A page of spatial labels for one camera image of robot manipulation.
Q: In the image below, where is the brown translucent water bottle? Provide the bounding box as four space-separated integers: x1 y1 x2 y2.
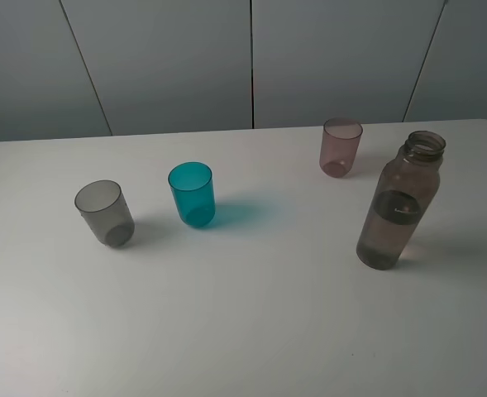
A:
356 131 446 270

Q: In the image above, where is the teal translucent plastic cup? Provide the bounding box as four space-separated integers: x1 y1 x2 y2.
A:
168 161 216 228

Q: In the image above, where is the pink translucent plastic cup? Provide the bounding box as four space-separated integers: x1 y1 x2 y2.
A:
319 117 363 178

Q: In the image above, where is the grey translucent plastic cup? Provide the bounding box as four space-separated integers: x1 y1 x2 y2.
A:
74 179 135 248

